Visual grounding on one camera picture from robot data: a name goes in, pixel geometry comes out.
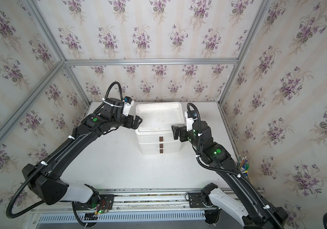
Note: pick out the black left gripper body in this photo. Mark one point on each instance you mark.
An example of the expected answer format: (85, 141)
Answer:
(126, 121)

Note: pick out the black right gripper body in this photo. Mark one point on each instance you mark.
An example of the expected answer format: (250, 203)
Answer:
(186, 136)

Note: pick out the white plastic drawer cabinet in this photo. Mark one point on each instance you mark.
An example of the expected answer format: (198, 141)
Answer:
(154, 134)

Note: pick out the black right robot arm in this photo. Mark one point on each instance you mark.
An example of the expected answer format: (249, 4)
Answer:
(251, 210)

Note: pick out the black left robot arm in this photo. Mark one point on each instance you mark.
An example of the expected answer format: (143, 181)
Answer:
(44, 178)

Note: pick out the pink pen cup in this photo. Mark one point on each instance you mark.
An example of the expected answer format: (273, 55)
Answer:
(243, 165)

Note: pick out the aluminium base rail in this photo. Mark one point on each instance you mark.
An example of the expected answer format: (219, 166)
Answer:
(128, 205)

